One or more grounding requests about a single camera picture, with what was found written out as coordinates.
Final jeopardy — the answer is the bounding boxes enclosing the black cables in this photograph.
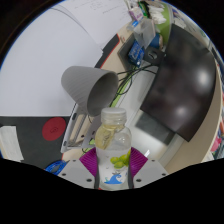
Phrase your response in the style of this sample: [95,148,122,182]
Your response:
[114,64,158,108]

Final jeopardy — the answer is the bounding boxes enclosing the black computer monitor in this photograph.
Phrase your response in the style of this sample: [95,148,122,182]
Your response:
[139,23,218,143]

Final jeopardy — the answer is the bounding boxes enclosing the clear plastic box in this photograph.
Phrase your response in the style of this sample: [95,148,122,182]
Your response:
[128,18,157,48]

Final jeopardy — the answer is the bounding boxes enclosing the clear plastic drink bottle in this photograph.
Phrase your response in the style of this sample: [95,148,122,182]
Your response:
[95,107,133,190]

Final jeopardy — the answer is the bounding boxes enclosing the white paper sheets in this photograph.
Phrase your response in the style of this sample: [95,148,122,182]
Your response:
[0,0,133,118]

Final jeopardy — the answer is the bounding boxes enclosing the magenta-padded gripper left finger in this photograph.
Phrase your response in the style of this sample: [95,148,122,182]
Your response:
[59,147,99,190]

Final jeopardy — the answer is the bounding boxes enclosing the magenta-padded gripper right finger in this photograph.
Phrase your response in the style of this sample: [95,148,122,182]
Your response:
[128,147,169,190]

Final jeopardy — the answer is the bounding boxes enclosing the grey ribbed cup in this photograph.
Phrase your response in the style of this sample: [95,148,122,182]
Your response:
[60,65,119,117]

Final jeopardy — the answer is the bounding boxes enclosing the flat round red coaster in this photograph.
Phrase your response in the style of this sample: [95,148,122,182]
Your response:
[41,116,67,142]

